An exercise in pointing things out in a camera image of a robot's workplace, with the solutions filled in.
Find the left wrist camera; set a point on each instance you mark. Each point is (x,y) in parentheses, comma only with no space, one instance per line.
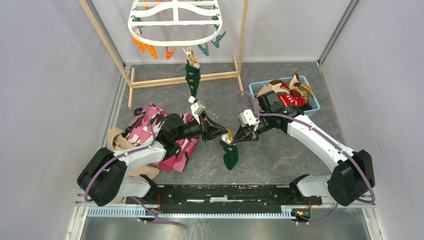
(197,108)

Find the light blue plastic basket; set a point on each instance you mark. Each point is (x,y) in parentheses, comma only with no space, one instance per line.
(309,109)

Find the pink camouflage cloth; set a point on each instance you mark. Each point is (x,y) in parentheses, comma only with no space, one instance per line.
(148,121)

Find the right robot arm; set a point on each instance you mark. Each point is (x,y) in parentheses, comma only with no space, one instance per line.
(351,175)

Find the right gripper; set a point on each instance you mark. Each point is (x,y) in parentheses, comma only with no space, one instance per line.
(250,132)

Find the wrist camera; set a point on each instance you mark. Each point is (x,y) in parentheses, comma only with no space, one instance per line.
(248,119)
(197,108)

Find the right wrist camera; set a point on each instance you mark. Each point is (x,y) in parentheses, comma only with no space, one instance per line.
(248,119)

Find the beige cloth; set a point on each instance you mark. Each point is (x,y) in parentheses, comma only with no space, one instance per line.
(116,142)

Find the teal clothespin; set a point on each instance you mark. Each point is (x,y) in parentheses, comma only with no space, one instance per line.
(204,48)
(218,38)

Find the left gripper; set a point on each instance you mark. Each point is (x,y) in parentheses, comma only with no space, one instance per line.
(210,129)

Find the brown tan socks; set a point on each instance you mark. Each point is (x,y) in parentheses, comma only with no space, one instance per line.
(293,88)

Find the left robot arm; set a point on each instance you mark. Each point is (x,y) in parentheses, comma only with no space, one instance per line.
(105,177)

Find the red white patterned sock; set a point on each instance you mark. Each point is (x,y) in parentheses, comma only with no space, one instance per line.
(289,100)

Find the orange clothespin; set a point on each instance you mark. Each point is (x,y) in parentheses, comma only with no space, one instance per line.
(169,52)
(138,44)
(151,50)

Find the green sock with yellow cuff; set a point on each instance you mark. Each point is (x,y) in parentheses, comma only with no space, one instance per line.
(193,77)

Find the white clothespin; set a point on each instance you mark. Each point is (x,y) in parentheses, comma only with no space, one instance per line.
(188,52)

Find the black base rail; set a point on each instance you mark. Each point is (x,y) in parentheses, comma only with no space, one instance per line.
(225,198)

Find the wooden hanger stand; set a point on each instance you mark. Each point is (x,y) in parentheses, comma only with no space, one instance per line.
(101,30)

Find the white clip hanger frame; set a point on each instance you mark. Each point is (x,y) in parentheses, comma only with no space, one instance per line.
(175,23)

